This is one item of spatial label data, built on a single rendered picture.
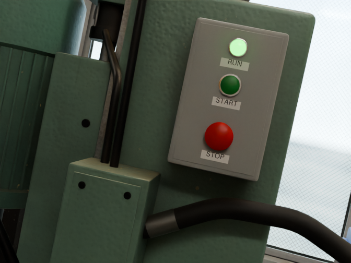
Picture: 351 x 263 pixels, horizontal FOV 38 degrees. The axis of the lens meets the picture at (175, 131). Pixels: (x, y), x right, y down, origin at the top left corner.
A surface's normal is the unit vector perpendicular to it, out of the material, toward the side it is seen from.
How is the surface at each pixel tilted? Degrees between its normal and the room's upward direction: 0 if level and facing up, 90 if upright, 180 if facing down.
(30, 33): 90
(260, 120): 90
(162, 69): 90
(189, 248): 90
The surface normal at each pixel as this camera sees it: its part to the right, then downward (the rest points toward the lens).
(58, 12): 0.74, 0.19
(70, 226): -0.12, 0.03
